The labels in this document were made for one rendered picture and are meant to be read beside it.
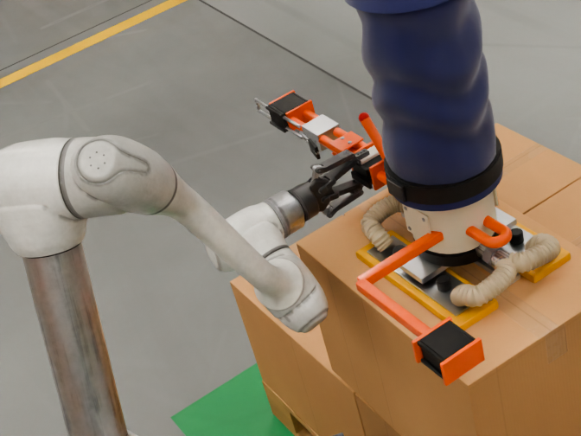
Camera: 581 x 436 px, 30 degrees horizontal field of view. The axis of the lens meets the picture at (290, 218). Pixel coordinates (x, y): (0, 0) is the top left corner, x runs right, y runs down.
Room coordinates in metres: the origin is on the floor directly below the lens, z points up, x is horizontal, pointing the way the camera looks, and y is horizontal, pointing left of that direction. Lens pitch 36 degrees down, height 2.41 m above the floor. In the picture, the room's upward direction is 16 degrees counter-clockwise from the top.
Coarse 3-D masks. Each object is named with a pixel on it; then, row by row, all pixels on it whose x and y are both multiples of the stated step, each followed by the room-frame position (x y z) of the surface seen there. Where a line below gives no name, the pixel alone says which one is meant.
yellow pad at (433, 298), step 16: (400, 240) 1.79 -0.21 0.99; (368, 256) 1.77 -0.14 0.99; (384, 256) 1.75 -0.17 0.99; (400, 272) 1.69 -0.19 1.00; (448, 272) 1.64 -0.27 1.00; (400, 288) 1.66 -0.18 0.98; (416, 288) 1.63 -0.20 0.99; (432, 288) 1.61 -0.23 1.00; (448, 288) 1.59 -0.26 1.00; (432, 304) 1.57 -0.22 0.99; (448, 304) 1.56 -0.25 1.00; (496, 304) 1.53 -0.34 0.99; (464, 320) 1.50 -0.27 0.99
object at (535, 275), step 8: (520, 224) 1.74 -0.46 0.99; (512, 232) 1.68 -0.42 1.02; (520, 232) 1.67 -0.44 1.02; (528, 232) 1.70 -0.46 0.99; (512, 240) 1.67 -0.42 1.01; (520, 240) 1.67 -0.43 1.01; (504, 248) 1.67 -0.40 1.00; (512, 248) 1.66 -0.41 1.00; (520, 248) 1.66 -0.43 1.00; (560, 248) 1.63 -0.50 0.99; (560, 256) 1.61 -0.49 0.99; (568, 256) 1.61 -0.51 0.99; (552, 264) 1.59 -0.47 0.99; (560, 264) 1.60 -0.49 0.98; (520, 272) 1.60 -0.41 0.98; (528, 272) 1.59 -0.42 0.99; (536, 272) 1.58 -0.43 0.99; (544, 272) 1.58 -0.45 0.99; (536, 280) 1.57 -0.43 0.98
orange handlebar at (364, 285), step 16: (304, 112) 2.22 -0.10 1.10; (336, 128) 2.10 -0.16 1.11; (336, 144) 2.03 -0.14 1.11; (352, 144) 2.01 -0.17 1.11; (384, 176) 1.87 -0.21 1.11; (496, 224) 1.61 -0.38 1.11; (416, 240) 1.63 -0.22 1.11; (432, 240) 1.62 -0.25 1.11; (480, 240) 1.58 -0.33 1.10; (496, 240) 1.56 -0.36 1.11; (400, 256) 1.59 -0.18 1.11; (416, 256) 1.60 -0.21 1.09; (368, 272) 1.57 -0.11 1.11; (384, 272) 1.57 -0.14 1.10; (368, 288) 1.53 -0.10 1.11; (384, 304) 1.48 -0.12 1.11; (400, 320) 1.43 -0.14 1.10; (416, 320) 1.41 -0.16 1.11
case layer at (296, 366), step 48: (528, 144) 2.63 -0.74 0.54; (384, 192) 2.60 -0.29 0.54; (528, 192) 2.41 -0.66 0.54; (576, 192) 2.35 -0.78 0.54; (576, 240) 2.16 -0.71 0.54; (240, 288) 2.34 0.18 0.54; (288, 336) 2.11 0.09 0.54; (288, 384) 2.20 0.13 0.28; (336, 384) 1.91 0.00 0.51; (336, 432) 1.99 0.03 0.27; (384, 432) 1.74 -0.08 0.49
